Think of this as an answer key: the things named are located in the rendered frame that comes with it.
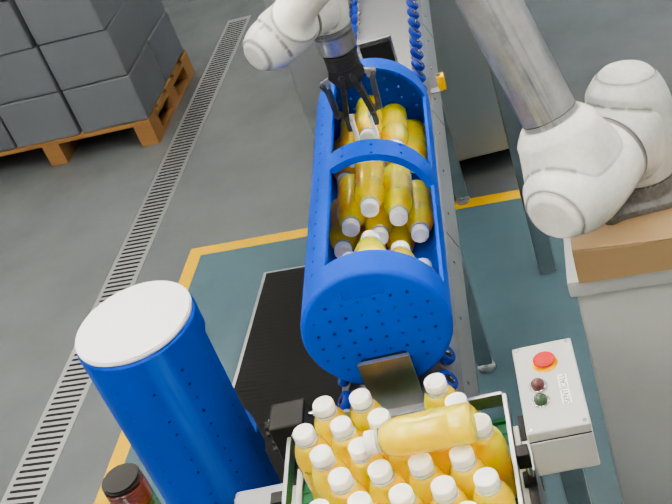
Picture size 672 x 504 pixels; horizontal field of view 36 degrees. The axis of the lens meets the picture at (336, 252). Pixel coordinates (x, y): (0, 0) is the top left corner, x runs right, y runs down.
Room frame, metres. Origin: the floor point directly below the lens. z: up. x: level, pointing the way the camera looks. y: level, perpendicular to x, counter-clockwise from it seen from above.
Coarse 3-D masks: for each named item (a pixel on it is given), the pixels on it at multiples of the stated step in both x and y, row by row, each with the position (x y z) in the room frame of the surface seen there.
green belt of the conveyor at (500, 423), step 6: (492, 420) 1.37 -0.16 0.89; (498, 420) 1.36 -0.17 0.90; (504, 420) 1.35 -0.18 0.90; (498, 426) 1.34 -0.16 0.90; (504, 426) 1.34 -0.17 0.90; (504, 432) 1.32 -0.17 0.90; (306, 486) 1.38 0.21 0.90; (306, 492) 1.36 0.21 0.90; (306, 498) 1.35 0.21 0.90; (312, 498) 1.34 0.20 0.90; (516, 498) 1.17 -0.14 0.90
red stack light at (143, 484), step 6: (144, 480) 1.17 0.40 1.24; (138, 486) 1.16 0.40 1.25; (144, 486) 1.16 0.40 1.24; (150, 486) 1.18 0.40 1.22; (132, 492) 1.15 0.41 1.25; (138, 492) 1.15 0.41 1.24; (144, 492) 1.16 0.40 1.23; (150, 492) 1.17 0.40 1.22; (108, 498) 1.16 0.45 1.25; (114, 498) 1.15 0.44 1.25; (120, 498) 1.15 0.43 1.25; (126, 498) 1.14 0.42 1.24; (132, 498) 1.15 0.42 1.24; (138, 498) 1.15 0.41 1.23; (144, 498) 1.15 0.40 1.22
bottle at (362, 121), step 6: (372, 96) 2.26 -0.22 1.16; (360, 102) 2.25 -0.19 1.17; (360, 108) 2.21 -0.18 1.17; (366, 108) 2.20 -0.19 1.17; (360, 114) 2.18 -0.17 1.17; (366, 114) 2.17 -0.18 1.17; (378, 114) 2.18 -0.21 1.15; (360, 120) 2.15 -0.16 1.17; (366, 120) 2.14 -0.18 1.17; (360, 126) 2.14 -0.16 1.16; (366, 126) 2.13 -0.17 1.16; (378, 126) 2.13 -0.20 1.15; (360, 132) 2.13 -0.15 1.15
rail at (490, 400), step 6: (474, 396) 1.36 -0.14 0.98; (480, 396) 1.35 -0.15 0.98; (486, 396) 1.35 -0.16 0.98; (492, 396) 1.34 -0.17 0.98; (498, 396) 1.34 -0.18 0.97; (474, 402) 1.35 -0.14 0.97; (480, 402) 1.35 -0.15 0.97; (486, 402) 1.35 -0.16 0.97; (492, 402) 1.34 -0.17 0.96; (498, 402) 1.34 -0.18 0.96; (420, 408) 1.38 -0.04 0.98; (480, 408) 1.35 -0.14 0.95; (486, 408) 1.35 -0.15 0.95; (390, 414) 1.39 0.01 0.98; (396, 414) 1.39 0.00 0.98; (402, 414) 1.38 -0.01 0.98
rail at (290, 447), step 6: (288, 438) 1.43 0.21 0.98; (288, 444) 1.41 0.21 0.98; (288, 450) 1.40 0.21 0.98; (294, 450) 1.42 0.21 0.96; (288, 456) 1.38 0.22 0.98; (294, 456) 1.41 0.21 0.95; (288, 462) 1.37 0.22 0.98; (294, 462) 1.39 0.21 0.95; (288, 468) 1.36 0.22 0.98; (288, 474) 1.34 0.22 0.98; (288, 480) 1.33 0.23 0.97; (288, 486) 1.32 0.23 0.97; (282, 492) 1.30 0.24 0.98; (288, 492) 1.31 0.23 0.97; (282, 498) 1.29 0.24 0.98; (288, 498) 1.30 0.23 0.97
